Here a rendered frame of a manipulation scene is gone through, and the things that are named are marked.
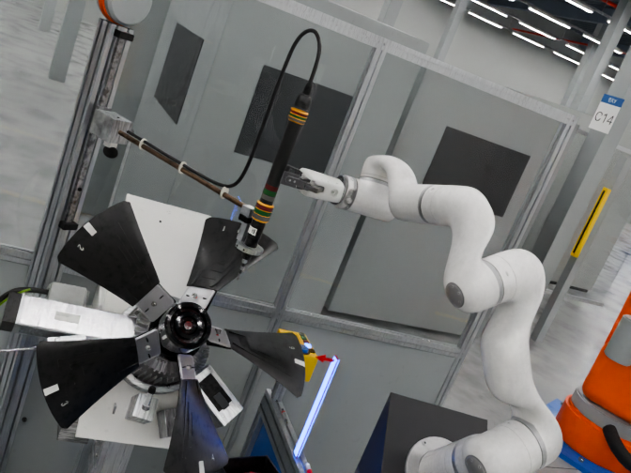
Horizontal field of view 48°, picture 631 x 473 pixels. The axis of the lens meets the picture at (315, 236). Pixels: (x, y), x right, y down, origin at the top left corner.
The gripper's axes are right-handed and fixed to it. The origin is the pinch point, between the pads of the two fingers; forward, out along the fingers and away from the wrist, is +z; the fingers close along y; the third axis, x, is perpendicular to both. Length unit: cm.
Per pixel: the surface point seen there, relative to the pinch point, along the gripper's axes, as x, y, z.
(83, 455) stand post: -110, 31, 19
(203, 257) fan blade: -31.7, 15.9, 7.5
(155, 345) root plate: -50, -3, 17
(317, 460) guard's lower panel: -128, 70, -83
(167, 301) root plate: -40.0, 1.5, 16.2
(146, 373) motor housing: -63, 5, 15
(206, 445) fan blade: -67, -18, 0
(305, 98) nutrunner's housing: 19.0, -1.9, 1.7
